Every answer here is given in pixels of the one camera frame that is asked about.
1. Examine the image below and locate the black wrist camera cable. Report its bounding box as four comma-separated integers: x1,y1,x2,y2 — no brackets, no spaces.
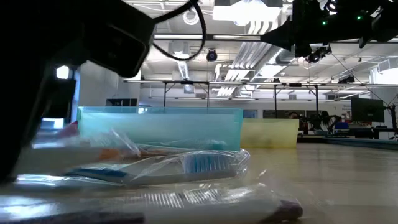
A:
152,0,208,62

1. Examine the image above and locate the blue toothbrush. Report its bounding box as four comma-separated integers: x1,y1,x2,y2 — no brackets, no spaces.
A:
63,148,251,187

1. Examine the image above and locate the black computer monitor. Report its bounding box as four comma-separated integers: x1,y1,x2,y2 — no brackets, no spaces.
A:
351,96,385,124

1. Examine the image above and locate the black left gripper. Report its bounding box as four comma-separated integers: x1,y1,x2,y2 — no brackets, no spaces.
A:
0,0,125,119

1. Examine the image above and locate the white cable coil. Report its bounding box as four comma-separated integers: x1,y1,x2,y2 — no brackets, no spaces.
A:
182,8,200,26

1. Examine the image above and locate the magenta plastic bin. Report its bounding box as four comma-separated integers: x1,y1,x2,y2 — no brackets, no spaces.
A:
57,121,79,138

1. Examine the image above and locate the dark background box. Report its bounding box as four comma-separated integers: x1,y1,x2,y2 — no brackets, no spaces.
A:
104,98,139,108

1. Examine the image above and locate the black stand frame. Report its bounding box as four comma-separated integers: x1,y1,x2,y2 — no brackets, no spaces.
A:
273,82,320,119
162,80,210,109

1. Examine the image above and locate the yellow plastic bin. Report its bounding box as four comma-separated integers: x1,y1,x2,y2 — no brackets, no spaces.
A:
241,118,300,149

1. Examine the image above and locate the blue-edged background table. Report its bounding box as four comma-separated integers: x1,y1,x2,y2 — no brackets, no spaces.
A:
297,135,398,151

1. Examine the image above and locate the overhead rig light bar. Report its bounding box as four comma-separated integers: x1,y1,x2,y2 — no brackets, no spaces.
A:
154,32,398,44

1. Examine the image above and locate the white ceiling light panel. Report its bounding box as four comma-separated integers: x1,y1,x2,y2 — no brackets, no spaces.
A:
213,0,282,22

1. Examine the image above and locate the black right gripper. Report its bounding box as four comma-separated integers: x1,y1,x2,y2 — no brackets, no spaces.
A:
260,0,379,58

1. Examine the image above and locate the green translucent plastic bin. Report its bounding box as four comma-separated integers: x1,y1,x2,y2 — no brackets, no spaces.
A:
77,106,244,152

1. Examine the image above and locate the silver ventilation duct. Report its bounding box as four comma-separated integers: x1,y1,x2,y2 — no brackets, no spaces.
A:
275,42,308,65

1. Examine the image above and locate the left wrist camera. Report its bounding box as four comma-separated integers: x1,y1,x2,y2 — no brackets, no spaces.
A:
88,0,156,78

